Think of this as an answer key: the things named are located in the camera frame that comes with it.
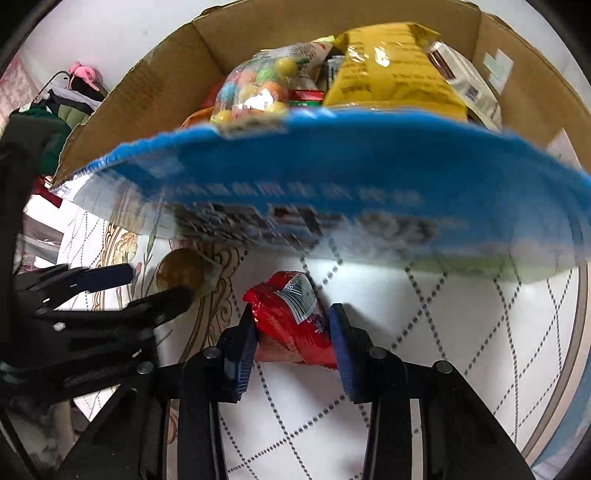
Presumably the colourful candy ball bag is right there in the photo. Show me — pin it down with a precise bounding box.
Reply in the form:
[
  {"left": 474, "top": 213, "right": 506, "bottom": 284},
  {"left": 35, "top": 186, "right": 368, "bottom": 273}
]
[{"left": 210, "top": 39, "right": 336, "bottom": 136}]

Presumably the round brown snack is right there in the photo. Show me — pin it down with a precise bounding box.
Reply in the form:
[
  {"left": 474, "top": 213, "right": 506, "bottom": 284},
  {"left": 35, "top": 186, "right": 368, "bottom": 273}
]
[{"left": 156, "top": 248, "right": 219, "bottom": 295}]

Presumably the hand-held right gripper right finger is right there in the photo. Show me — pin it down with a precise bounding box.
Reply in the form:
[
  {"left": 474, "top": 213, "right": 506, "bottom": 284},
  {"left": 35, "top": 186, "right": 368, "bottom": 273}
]
[{"left": 328, "top": 302, "right": 536, "bottom": 480}]

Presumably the white snack packet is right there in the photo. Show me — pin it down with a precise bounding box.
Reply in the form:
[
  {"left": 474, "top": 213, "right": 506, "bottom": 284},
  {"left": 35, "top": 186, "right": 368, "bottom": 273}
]
[{"left": 427, "top": 41, "right": 504, "bottom": 134}]

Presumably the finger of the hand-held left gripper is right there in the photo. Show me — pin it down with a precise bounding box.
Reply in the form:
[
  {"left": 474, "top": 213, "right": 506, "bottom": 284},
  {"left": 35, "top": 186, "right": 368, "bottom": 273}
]
[
  {"left": 14, "top": 262, "right": 136, "bottom": 308},
  {"left": 36, "top": 285, "right": 195, "bottom": 332}
]

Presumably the pile of clothes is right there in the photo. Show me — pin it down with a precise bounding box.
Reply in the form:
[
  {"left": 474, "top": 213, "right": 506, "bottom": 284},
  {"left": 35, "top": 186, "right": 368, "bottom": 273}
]
[{"left": 9, "top": 85, "right": 110, "bottom": 185}]

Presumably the pink plush item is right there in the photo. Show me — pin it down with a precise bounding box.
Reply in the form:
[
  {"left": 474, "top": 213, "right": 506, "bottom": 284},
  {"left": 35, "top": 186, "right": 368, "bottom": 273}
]
[{"left": 68, "top": 61, "right": 102, "bottom": 92}]

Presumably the white quilted blanket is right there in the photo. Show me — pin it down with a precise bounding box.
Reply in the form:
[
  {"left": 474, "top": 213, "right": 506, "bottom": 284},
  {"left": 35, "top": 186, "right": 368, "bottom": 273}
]
[{"left": 60, "top": 194, "right": 579, "bottom": 480}]

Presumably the cardboard box with blue print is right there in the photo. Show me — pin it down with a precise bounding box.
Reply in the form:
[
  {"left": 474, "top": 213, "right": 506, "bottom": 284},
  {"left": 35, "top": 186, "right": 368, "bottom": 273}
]
[{"left": 50, "top": 0, "right": 591, "bottom": 283}]

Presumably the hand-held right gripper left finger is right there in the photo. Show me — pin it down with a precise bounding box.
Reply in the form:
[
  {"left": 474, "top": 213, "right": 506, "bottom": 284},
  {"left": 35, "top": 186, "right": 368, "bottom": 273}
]
[{"left": 60, "top": 318, "right": 257, "bottom": 480}]

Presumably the yellow snack packet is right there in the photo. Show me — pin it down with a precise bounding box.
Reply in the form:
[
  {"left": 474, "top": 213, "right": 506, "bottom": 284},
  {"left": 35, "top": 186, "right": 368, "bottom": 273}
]
[{"left": 322, "top": 22, "right": 470, "bottom": 123}]

